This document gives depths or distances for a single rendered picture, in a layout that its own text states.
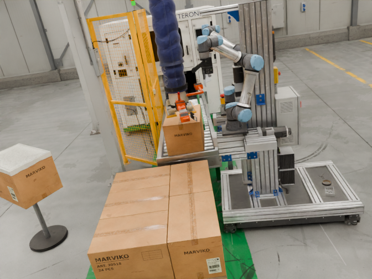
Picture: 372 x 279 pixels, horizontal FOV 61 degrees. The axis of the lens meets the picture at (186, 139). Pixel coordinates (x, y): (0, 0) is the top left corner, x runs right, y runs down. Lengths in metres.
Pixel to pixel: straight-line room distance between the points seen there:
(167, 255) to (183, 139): 1.36
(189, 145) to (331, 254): 1.68
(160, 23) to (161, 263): 1.98
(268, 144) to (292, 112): 0.40
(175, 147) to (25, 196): 1.52
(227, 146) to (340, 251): 1.29
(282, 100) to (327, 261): 1.39
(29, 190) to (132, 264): 1.23
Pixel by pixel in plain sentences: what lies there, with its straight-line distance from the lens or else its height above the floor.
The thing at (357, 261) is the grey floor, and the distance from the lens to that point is 3.07.
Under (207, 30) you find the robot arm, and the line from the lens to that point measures 3.14.
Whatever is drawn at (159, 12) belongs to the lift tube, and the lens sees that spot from 2.92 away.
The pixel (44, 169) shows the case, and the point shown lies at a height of 0.89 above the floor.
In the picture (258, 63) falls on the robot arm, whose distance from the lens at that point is 2.56.
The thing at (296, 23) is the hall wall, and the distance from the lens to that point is 12.30.
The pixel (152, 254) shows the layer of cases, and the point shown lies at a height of 0.45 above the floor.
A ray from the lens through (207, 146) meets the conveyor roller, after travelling 3.72.
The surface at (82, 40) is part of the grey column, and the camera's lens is 3.94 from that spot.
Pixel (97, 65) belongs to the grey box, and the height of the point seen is 1.59.
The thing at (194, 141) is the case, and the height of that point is 0.73.
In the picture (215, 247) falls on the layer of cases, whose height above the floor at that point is 0.44.
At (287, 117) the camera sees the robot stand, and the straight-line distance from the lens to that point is 2.93.
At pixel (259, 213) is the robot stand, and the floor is 0.22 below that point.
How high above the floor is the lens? 2.12
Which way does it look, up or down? 24 degrees down
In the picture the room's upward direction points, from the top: 10 degrees counter-clockwise
